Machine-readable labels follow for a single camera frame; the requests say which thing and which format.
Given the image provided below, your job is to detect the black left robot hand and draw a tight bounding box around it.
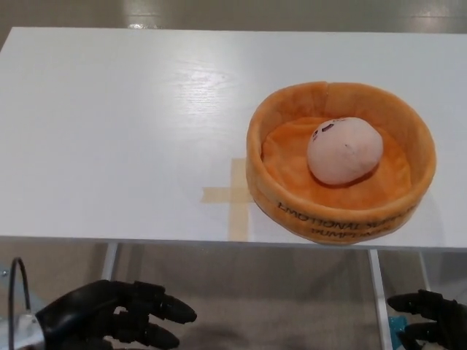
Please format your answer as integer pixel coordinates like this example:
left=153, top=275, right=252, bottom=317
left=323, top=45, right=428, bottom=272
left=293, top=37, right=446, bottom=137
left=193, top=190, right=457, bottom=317
left=36, top=279, right=198, bottom=350

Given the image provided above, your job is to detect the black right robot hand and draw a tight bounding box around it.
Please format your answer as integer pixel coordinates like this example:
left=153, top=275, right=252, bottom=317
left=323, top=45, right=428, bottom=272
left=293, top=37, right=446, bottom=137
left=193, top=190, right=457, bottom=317
left=387, top=289, right=467, bottom=350

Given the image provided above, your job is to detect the pink round plush toy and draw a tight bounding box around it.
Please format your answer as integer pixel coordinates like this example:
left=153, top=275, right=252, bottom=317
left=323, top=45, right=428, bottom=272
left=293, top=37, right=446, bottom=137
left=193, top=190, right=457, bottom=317
left=306, top=116, right=384, bottom=185

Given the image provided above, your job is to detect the orange plush round plate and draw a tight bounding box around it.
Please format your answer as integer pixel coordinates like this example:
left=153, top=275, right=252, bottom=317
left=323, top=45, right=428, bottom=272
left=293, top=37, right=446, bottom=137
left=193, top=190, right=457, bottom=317
left=246, top=80, right=437, bottom=246

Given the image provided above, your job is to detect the white table leg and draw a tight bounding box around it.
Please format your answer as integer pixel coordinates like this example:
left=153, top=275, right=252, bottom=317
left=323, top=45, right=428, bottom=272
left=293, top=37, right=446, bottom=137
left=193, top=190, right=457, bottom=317
left=367, top=249, right=390, bottom=350
left=100, top=242, right=120, bottom=281
left=417, top=251, right=438, bottom=293

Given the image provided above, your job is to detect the teal patterned object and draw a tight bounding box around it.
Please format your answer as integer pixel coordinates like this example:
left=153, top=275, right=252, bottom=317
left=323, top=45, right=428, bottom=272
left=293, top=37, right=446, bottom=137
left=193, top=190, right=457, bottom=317
left=388, top=316, right=409, bottom=350

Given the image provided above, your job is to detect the beige masking tape strip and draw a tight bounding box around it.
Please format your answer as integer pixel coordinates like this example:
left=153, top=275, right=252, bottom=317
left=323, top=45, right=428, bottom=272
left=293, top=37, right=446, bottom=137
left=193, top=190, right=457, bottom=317
left=228, top=158, right=252, bottom=241

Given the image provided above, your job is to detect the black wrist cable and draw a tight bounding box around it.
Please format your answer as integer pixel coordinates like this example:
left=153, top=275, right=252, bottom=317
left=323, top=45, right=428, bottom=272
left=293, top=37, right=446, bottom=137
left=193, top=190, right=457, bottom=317
left=8, top=257, right=33, bottom=350

